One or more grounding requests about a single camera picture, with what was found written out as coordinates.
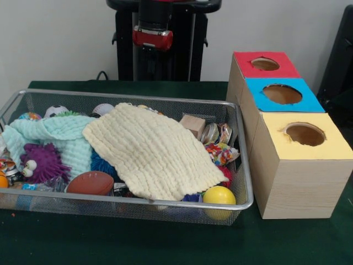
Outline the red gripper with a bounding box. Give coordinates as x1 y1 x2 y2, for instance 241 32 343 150
132 25 174 72

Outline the clear mesh bin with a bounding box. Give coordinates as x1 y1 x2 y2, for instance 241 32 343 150
0 89 255 226

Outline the white ball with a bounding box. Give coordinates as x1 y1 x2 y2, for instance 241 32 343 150
92 103 115 117

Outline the small wooden block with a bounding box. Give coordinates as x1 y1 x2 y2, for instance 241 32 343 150
180 114 206 139

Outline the cream yellow cloth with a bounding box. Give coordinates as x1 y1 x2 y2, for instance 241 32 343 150
82 103 228 201

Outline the small soccer ball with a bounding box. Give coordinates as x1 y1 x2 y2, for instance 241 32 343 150
44 105 69 118

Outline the colourful crinkly packet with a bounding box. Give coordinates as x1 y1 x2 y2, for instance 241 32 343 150
205 142 240 166

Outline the mint green cloth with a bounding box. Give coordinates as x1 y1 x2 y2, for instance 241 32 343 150
3 115 97 180

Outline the brown toy football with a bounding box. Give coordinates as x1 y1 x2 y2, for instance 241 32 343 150
66 171 115 195

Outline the purple spiky toy with eyes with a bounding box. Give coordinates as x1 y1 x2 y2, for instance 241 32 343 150
20 144 71 184

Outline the yellow ball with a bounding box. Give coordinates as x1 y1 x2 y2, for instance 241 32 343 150
202 185 237 220

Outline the dark green table cloth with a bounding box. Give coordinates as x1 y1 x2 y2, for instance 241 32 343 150
0 80 353 265

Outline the black chair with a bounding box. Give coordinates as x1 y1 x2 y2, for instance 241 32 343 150
317 6 353 111

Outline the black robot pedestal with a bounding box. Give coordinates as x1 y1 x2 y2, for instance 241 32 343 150
106 0 222 82

